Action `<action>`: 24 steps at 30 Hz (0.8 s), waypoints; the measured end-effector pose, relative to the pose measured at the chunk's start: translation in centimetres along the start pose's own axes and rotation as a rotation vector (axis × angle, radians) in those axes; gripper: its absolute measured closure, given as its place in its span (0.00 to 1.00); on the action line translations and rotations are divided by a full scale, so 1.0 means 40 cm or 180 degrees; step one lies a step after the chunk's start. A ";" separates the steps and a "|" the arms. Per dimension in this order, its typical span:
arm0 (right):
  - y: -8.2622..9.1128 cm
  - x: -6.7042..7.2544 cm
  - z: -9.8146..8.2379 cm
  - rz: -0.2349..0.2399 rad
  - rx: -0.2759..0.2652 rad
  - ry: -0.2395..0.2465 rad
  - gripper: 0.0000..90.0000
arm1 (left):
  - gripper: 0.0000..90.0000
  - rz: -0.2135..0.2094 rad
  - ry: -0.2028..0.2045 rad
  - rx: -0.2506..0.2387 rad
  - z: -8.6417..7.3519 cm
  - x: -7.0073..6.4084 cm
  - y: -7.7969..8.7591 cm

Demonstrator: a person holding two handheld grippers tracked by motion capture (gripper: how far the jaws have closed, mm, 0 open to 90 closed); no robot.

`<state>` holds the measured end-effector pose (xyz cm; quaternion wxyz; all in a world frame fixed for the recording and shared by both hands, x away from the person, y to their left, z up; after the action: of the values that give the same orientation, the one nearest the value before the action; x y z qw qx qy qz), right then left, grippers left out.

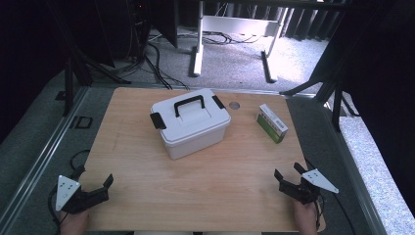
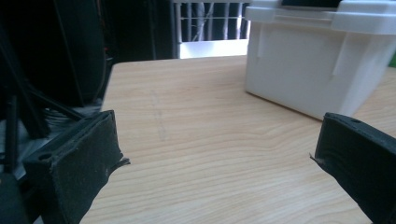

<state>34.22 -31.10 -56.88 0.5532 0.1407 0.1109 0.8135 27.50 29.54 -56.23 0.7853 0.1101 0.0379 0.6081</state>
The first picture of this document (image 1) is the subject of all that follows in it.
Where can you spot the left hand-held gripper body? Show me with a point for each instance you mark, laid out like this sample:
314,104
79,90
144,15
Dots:
67,191

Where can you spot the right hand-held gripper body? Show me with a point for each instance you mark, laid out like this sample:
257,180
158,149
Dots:
305,191

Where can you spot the white storage box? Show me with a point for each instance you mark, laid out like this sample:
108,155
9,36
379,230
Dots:
195,143

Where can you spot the white storage box lid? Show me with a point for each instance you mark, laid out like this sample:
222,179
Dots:
195,119

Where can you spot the person's right hand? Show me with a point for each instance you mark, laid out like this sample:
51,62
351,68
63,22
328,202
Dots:
305,218

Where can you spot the person's left hand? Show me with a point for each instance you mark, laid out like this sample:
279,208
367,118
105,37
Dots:
74,223

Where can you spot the green and white medicine box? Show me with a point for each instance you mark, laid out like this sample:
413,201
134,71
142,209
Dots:
272,122

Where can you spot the black metal stand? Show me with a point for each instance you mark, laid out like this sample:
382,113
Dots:
336,101
68,84

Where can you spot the black square floor bracket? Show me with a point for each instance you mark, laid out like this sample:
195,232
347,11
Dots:
83,122

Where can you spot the white desk frame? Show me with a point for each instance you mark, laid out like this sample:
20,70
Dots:
233,24

